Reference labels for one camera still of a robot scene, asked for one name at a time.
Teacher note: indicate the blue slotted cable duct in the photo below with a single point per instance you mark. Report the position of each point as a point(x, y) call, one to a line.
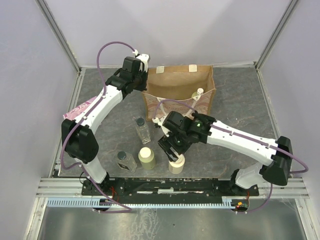
point(172, 202)

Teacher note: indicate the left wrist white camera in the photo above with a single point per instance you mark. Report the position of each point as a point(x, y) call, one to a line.
point(144, 60)

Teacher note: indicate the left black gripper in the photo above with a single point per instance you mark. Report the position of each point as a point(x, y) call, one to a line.
point(145, 75)

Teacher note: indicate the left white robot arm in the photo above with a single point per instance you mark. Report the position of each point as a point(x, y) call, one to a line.
point(78, 135)

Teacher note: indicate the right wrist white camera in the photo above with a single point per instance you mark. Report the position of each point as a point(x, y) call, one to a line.
point(159, 123)

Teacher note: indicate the cream bottle white cap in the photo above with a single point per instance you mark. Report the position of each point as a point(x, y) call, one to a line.
point(176, 167)

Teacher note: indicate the tall clear glass bottle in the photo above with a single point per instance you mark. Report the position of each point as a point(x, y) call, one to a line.
point(142, 130)

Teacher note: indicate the yellow-green bottle white cap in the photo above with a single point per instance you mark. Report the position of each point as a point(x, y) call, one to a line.
point(147, 158)

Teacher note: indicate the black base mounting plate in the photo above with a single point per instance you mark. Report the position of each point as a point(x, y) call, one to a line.
point(218, 187)

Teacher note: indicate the aluminium front rail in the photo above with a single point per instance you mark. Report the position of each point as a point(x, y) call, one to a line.
point(71, 187)

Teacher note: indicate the right aluminium frame post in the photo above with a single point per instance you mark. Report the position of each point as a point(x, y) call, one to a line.
point(276, 33)

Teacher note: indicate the aluminium frame post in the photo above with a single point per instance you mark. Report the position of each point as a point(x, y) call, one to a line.
point(47, 13)
point(276, 33)

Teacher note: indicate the wrist white camera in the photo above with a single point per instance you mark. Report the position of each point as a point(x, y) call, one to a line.
point(144, 60)
point(159, 123)

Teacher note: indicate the brown canvas tote bag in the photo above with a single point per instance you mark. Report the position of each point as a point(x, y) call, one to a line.
point(170, 88)

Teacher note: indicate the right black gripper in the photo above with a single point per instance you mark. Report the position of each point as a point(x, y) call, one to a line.
point(168, 141)

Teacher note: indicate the short clear glass bottle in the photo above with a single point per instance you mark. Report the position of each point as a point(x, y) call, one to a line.
point(125, 161)

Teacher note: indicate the pink printed package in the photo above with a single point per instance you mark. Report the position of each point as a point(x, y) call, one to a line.
point(71, 115)

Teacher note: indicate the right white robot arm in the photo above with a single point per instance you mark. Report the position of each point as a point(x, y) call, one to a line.
point(273, 156)

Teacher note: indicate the yellow-green pump lotion bottle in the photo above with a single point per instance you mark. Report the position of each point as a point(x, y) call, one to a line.
point(197, 94)

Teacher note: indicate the left aluminium frame post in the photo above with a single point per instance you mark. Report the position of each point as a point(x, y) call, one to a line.
point(47, 13)

